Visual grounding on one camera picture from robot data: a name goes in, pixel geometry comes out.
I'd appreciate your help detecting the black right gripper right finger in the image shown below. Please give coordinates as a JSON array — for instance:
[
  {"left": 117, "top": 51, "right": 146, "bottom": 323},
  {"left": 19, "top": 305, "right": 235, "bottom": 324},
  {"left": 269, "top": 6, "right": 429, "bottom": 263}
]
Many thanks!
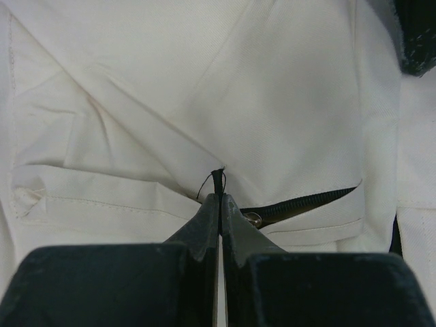
[{"left": 221, "top": 194, "right": 435, "bottom": 326}]

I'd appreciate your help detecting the beige canvas backpack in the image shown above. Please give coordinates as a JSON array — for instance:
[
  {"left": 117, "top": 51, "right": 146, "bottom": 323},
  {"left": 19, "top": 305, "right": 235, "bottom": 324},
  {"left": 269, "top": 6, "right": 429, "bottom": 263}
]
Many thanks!
[{"left": 1, "top": 1, "right": 435, "bottom": 326}]

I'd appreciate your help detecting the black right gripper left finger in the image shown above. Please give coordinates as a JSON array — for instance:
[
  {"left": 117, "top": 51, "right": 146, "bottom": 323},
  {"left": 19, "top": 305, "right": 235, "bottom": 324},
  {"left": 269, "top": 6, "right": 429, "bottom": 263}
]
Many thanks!
[{"left": 1, "top": 194, "right": 219, "bottom": 326}]

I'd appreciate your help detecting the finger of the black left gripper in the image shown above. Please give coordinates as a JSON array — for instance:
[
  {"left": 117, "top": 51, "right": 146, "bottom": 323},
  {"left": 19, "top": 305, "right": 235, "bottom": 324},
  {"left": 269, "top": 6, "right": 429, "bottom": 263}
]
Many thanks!
[{"left": 388, "top": 0, "right": 435, "bottom": 77}]

